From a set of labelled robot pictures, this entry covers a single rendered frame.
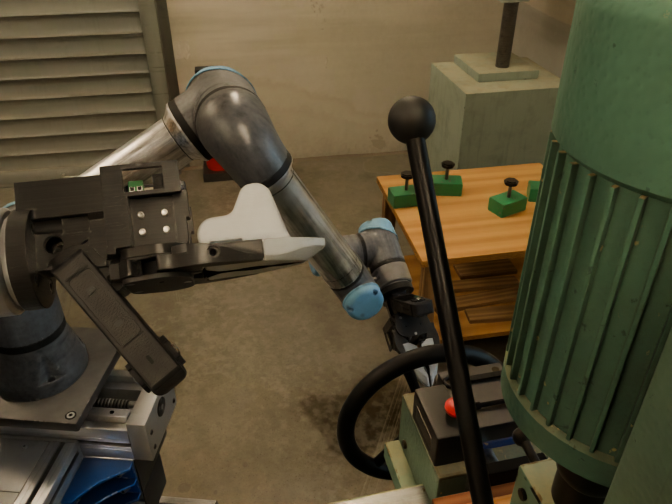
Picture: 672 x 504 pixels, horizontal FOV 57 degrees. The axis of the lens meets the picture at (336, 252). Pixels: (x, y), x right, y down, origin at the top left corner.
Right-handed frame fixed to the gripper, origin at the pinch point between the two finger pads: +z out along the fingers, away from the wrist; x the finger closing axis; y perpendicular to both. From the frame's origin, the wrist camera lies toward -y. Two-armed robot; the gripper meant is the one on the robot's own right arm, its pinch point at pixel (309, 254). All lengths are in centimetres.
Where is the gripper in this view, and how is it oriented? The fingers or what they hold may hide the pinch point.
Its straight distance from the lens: 46.7
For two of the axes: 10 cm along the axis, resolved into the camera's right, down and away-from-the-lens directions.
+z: 9.7, -1.2, 1.9
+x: -1.6, 1.9, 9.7
